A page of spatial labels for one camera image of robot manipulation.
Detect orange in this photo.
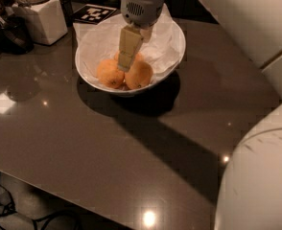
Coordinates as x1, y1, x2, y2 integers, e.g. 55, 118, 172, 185
114, 51, 144, 61
97, 58, 125, 88
125, 61, 153, 89

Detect dark round pot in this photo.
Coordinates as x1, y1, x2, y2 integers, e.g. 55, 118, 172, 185
0, 16, 34, 55

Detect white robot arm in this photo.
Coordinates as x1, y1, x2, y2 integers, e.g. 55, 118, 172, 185
122, 0, 282, 230

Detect white ceramic bowl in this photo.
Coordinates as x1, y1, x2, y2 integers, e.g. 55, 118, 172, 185
74, 11, 187, 98

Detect black white marker card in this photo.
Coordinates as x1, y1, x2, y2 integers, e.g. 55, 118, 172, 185
72, 4, 117, 24

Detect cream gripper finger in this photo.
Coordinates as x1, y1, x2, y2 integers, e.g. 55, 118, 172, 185
140, 27, 153, 43
118, 25, 143, 72

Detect black floor cables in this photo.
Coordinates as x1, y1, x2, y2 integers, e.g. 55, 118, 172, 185
0, 170, 84, 230

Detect white crumpled paper liner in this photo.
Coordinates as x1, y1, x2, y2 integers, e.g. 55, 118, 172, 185
73, 3, 182, 87

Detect white rounded gripper body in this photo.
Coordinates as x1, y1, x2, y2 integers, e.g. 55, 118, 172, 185
121, 0, 165, 28

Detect dark cup behind jar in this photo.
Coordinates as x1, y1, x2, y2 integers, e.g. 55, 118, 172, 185
59, 0, 73, 27

